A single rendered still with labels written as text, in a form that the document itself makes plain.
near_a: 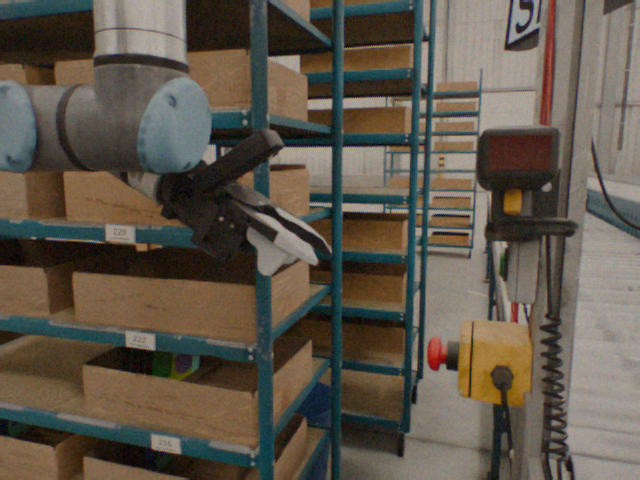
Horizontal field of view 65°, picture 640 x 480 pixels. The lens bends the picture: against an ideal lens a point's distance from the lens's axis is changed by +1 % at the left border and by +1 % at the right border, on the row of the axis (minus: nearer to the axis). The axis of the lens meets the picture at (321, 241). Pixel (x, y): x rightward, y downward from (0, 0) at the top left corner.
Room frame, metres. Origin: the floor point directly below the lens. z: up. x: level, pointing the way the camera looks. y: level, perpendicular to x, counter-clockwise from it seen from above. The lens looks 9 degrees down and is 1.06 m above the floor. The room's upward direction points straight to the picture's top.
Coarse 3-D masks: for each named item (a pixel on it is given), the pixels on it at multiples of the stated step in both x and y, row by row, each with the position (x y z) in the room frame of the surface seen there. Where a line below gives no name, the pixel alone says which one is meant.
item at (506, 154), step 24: (480, 144) 0.44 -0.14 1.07; (504, 144) 0.42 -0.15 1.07; (528, 144) 0.41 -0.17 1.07; (552, 144) 0.41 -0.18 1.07; (480, 168) 0.42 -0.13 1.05; (504, 168) 0.41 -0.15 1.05; (528, 168) 0.41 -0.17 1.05; (552, 168) 0.40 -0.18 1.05; (504, 192) 0.47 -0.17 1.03; (528, 192) 0.46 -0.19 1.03; (504, 216) 0.46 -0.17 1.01; (504, 240) 0.50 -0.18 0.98; (528, 240) 0.49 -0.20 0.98
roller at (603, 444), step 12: (576, 432) 0.54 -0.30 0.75; (588, 432) 0.54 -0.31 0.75; (600, 432) 0.54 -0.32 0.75; (612, 432) 0.54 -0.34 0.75; (576, 444) 0.53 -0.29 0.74; (588, 444) 0.53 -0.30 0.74; (600, 444) 0.53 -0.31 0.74; (612, 444) 0.52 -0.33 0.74; (624, 444) 0.52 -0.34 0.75; (636, 444) 0.52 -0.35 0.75; (588, 456) 0.52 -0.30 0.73; (600, 456) 0.52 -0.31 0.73; (612, 456) 0.52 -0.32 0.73; (624, 456) 0.51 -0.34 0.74; (636, 456) 0.51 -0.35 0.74
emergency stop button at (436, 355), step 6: (432, 342) 0.54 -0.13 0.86; (438, 342) 0.54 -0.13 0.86; (432, 348) 0.54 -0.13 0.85; (438, 348) 0.54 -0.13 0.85; (444, 348) 0.54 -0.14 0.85; (432, 354) 0.54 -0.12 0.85; (438, 354) 0.53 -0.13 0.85; (444, 354) 0.54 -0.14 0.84; (432, 360) 0.53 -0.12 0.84; (438, 360) 0.53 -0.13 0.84; (444, 360) 0.54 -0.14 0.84; (432, 366) 0.54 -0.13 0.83; (438, 366) 0.54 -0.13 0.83
